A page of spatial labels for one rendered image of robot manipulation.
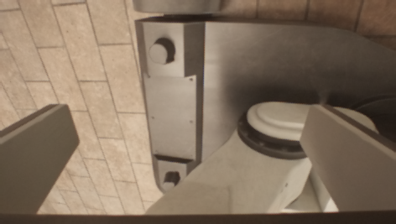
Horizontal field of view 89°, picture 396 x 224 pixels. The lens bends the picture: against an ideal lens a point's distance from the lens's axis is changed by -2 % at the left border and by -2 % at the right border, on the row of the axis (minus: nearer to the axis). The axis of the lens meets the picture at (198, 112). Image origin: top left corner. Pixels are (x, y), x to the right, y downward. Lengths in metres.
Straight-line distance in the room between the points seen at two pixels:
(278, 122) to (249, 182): 0.11
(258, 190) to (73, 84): 0.75
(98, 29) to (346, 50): 0.66
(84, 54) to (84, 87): 0.13
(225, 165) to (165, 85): 0.25
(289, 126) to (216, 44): 0.22
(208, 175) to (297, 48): 0.31
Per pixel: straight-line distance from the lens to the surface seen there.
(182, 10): 0.43
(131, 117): 0.82
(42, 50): 0.92
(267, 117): 0.36
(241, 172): 0.31
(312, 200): 0.50
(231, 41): 0.45
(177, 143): 0.56
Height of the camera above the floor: 0.61
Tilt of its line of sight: 59 degrees down
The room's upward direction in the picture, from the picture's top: 159 degrees counter-clockwise
